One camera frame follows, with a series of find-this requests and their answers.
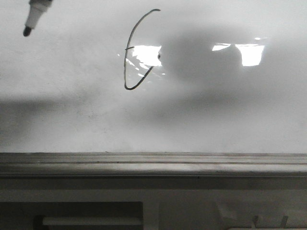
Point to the grey metal whiteboard tray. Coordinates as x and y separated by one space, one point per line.
155 164

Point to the white black whiteboard marker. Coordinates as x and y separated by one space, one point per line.
37 9

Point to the white whiteboard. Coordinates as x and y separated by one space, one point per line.
155 75

